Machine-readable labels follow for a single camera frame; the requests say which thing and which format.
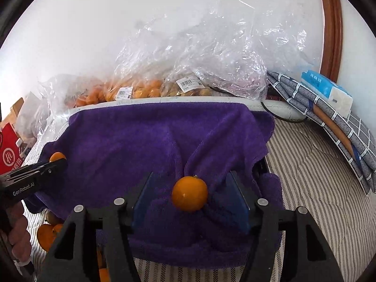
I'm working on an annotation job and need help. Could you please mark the red paper bag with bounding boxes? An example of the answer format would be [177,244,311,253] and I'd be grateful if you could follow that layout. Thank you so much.
[0,122,26,176]

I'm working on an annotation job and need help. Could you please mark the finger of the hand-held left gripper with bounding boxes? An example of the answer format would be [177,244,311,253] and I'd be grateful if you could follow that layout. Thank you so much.
[18,159,69,193]
[0,161,52,180]

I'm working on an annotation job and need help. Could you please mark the white tray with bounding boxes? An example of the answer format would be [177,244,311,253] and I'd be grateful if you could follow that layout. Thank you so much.
[67,95,294,118]

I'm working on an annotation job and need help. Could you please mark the black cable loop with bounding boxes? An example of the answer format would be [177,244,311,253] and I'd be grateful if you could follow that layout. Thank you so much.
[260,100,308,124]

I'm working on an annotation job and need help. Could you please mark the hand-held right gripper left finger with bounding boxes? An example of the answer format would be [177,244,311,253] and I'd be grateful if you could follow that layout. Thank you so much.
[38,171,155,282]

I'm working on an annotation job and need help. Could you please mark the clear bag of oranges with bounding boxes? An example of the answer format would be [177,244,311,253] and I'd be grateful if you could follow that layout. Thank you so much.
[103,39,166,102]
[38,73,107,141]

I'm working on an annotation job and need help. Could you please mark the blue white tissue pack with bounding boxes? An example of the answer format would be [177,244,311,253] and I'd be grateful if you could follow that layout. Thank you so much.
[300,70,353,117]

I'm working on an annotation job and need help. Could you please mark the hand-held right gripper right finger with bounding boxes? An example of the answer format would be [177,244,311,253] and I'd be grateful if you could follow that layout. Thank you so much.
[226,170,344,282]

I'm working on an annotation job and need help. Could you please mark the large clear plastic bag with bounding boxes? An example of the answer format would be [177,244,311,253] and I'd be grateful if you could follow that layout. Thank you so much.
[163,0,321,100]

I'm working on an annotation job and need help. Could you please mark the striped bed sheet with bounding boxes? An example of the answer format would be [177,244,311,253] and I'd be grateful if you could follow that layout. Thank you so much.
[15,117,376,282]

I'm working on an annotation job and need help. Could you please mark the person's left hand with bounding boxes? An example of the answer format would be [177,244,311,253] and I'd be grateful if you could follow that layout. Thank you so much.
[6,202,33,264]

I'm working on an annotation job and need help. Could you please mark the cardboard box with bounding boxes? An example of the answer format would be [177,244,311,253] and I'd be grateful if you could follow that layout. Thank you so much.
[9,97,24,124]

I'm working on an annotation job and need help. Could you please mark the white plastic bag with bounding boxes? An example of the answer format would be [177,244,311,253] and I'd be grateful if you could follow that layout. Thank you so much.
[15,92,44,141]

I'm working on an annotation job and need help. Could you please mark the wooden door frame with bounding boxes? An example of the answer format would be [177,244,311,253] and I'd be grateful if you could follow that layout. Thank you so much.
[317,0,344,80]

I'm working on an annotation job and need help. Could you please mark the grey checked folded bedding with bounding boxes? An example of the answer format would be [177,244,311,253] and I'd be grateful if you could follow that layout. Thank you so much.
[266,71,376,195]

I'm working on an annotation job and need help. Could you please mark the purple towel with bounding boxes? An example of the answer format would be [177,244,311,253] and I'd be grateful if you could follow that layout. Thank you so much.
[23,101,284,260]

